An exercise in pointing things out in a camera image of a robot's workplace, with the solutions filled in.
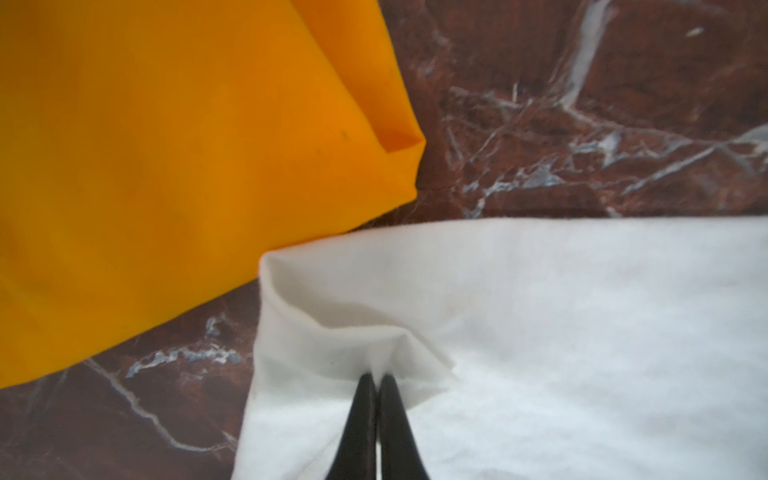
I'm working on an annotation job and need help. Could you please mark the orange drawstring shorts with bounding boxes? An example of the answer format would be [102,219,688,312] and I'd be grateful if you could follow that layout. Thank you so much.
[1,1,425,387]

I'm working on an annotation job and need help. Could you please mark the white garment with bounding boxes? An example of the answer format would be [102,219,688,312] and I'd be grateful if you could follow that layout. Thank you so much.
[233,217,767,479]

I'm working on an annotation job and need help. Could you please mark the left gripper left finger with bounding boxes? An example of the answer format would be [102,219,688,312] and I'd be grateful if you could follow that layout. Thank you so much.
[326,373,378,480]

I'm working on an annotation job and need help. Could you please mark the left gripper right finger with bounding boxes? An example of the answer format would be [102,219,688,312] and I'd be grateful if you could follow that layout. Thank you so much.
[378,374,430,480]

